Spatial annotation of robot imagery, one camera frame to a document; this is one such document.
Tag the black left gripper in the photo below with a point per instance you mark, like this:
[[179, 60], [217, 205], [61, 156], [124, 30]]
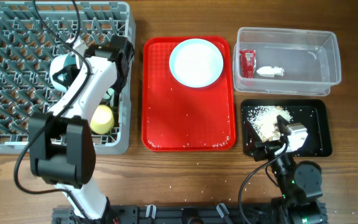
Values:
[[72, 71]]

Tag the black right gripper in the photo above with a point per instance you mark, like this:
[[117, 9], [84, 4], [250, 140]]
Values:
[[267, 148]]

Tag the blue bowl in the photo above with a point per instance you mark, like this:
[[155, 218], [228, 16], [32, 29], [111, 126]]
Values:
[[57, 64]]

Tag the food scraps and rice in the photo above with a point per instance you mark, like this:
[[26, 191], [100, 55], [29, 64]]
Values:
[[264, 121]]

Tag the green bowl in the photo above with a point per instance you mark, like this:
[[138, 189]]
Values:
[[109, 94]]

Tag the yellow plastic cup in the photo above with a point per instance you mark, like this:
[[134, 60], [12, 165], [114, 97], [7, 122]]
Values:
[[102, 120]]

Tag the white napkin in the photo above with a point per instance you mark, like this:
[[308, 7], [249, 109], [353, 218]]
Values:
[[270, 72]]

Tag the red ketchup sachet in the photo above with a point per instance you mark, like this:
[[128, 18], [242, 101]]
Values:
[[248, 62]]

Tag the light blue plate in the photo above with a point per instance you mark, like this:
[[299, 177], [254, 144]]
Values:
[[196, 63]]

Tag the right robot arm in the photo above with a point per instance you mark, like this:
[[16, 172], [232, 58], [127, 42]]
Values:
[[300, 183]]

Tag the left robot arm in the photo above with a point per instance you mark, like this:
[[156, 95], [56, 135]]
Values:
[[60, 144]]

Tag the black waste tray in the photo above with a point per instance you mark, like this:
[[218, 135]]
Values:
[[309, 112]]

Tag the grey dishwasher rack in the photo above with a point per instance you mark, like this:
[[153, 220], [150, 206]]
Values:
[[31, 36]]

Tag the clear plastic bin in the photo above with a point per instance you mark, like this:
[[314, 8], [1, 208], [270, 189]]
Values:
[[310, 61]]

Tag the red plastic tray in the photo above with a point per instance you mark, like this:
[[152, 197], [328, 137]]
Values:
[[177, 118]]

